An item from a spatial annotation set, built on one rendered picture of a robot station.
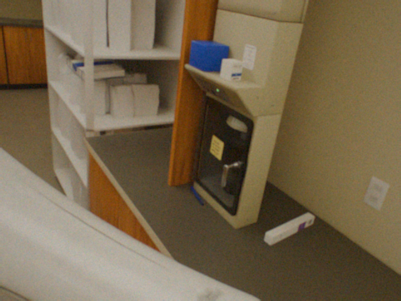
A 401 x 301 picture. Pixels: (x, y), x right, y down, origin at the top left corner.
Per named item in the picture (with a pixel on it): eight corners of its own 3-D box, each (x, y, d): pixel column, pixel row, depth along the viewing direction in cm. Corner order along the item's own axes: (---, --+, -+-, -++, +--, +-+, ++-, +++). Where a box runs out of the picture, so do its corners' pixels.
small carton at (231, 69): (230, 76, 119) (232, 58, 117) (240, 79, 116) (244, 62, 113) (219, 76, 116) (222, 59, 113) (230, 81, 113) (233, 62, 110)
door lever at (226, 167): (234, 185, 130) (230, 182, 131) (238, 163, 126) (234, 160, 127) (222, 188, 127) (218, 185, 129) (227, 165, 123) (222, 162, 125)
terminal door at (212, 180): (194, 179, 155) (206, 94, 139) (235, 217, 133) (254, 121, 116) (193, 180, 155) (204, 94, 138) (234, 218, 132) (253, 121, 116)
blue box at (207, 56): (210, 64, 132) (213, 41, 129) (225, 71, 125) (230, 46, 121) (188, 64, 127) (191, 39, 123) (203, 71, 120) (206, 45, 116)
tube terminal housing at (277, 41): (235, 178, 172) (266, 14, 140) (281, 214, 148) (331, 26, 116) (192, 188, 158) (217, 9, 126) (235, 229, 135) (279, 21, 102)
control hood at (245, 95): (206, 88, 139) (209, 63, 134) (259, 116, 115) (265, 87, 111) (181, 89, 132) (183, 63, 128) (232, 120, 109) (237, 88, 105)
